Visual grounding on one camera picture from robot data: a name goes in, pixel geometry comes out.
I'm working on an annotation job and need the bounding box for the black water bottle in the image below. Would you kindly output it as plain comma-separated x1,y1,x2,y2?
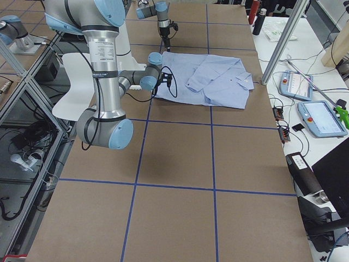
252,8,267,35

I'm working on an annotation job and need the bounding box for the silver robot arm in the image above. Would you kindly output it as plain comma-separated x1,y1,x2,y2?
136,1,178,52
44,1,172,150

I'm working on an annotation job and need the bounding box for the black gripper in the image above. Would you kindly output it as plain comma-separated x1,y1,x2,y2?
158,72,172,87
158,21,178,52

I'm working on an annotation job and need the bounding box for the blue striped button shirt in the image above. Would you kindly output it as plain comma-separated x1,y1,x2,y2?
157,52,254,109

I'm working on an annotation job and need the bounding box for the red water bottle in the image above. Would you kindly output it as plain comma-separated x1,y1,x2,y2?
248,0,260,25

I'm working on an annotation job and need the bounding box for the white plastic bag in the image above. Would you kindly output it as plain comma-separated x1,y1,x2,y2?
262,21,286,42

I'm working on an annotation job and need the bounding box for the black monitor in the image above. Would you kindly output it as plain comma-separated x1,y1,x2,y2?
312,139,348,218

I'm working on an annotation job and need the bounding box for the electronics circuit board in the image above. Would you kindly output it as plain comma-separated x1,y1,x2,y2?
272,106,291,144

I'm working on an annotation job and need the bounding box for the near teach pendant tablet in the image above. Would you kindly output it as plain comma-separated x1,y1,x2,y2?
297,100,348,138

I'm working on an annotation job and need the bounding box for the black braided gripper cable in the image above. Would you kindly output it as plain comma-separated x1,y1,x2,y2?
125,65,178,103

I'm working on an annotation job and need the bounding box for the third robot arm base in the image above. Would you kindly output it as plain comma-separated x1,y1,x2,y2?
1,15,43,55

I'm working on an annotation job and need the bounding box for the aluminium frame post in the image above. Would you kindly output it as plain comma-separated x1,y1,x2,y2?
261,0,309,86

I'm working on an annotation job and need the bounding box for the teach pendant tablet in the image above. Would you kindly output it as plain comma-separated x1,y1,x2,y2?
297,100,348,138
279,70,312,101

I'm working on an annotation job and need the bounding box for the white plastic chair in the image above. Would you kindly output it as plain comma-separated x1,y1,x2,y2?
52,52,94,121

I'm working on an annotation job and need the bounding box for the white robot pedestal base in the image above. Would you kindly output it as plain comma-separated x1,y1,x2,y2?
115,23,146,94

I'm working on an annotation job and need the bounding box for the far teach pendant tablet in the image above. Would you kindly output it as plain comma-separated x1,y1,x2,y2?
279,70,312,101

